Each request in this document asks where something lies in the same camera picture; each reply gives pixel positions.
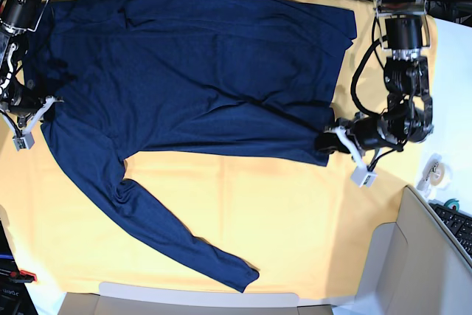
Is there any cardboard box right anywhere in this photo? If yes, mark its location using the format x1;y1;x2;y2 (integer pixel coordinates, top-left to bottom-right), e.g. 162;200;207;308
352;186;471;314

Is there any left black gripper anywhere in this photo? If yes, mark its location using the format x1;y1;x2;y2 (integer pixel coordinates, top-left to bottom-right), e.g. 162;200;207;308
315;112;402;167

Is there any black keyboard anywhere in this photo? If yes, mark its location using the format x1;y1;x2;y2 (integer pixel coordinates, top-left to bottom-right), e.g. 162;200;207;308
429;203;471;264

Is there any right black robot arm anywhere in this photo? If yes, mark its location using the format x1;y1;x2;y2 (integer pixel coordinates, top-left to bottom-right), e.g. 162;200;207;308
1;0;50;137

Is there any navy blue long-sleeve shirt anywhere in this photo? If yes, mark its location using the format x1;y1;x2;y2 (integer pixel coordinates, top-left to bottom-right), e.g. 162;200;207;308
24;0;357;292

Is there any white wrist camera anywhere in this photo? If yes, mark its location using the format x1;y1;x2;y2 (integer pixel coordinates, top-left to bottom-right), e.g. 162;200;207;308
13;133;35;151
350;167;377;187

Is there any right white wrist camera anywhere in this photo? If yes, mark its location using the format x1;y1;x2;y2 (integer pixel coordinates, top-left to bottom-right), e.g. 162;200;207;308
13;133;35;151

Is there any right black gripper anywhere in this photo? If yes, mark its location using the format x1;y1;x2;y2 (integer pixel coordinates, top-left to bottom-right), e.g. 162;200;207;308
1;79;63;134

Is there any yellow table cloth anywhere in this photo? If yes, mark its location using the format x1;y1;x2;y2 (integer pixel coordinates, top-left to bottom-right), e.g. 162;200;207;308
1;0;420;300

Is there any red clamp bottom left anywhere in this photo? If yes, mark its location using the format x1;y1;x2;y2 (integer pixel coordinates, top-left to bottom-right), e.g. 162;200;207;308
8;270;37;284

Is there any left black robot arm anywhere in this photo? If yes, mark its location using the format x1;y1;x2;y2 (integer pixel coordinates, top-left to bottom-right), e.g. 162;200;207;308
315;0;434;172

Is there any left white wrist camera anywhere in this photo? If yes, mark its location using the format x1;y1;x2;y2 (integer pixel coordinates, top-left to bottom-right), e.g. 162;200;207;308
350;167;377;187

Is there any clear tape dispenser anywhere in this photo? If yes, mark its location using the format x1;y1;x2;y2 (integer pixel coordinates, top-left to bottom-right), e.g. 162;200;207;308
416;153;453;199

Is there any green tape roll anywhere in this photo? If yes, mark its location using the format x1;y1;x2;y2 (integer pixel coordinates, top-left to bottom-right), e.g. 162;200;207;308
443;198;459;212

